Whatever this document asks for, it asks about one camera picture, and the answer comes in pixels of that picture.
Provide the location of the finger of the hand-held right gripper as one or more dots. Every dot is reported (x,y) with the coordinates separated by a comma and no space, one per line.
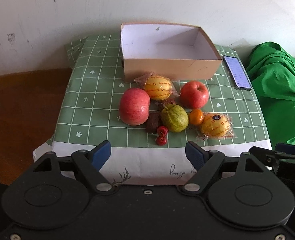
(291,149)
(261,155)

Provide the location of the brown cardboard box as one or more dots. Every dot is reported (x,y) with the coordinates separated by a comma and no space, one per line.
(167,67)

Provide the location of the smartphone with lit screen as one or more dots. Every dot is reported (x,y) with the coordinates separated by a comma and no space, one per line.
(237,72)

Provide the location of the large red apple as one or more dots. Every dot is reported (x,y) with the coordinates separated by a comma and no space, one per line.
(134,107)

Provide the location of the small red cherry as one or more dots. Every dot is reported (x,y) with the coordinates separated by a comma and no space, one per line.
(162,130)
(161,140)

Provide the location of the green checked tablecloth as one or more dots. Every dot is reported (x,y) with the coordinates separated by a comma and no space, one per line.
(92,100)

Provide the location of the green pear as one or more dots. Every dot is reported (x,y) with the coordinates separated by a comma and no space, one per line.
(175,118)

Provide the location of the plastic-wrapped yellow lemon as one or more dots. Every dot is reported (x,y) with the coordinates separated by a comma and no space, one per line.
(158,87)
(215,126)

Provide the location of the green cloth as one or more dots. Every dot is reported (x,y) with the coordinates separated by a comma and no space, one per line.
(280,80)

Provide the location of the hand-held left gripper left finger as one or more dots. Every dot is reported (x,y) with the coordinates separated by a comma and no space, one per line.
(101,153)

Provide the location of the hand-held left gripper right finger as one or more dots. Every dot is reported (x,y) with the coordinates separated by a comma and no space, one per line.
(195,153)

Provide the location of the small orange mandarin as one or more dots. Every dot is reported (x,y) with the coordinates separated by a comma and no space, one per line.
(196,117)

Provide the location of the small red apple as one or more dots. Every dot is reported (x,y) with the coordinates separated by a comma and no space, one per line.
(194,95)

